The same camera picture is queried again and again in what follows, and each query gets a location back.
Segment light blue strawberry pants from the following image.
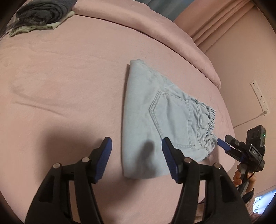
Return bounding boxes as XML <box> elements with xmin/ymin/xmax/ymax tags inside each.
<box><xmin>122</xmin><ymin>59</ymin><xmax>217</xmax><ymax>179</ymax></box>

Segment right hand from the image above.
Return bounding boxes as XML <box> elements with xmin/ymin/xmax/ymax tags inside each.
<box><xmin>232</xmin><ymin>164</ymin><xmax>258</xmax><ymax>194</ymax></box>

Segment pink and blue curtain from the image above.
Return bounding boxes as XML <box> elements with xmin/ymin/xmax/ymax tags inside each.
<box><xmin>140</xmin><ymin>1</ymin><xmax>254</xmax><ymax>52</ymax></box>

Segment pink folded duvet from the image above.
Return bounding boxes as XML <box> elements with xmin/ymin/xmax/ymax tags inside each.
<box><xmin>73</xmin><ymin>1</ymin><xmax>221</xmax><ymax>89</ymax></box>

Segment folded pale green garment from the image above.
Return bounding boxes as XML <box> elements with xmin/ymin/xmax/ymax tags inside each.
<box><xmin>8</xmin><ymin>11</ymin><xmax>74</xmax><ymax>37</ymax></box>

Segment folded dark blue jeans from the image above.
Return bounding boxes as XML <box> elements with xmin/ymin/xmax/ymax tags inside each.
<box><xmin>16</xmin><ymin>0</ymin><xmax>77</xmax><ymax>25</ymax></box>

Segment black tracker camera box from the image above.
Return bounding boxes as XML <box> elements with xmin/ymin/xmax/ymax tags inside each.
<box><xmin>246</xmin><ymin>125</ymin><xmax>266</xmax><ymax>148</ymax></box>

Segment white wall power strip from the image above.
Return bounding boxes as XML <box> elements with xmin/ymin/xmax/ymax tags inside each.
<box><xmin>250</xmin><ymin>80</ymin><xmax>269</xmax><ymax>116</ymax></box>

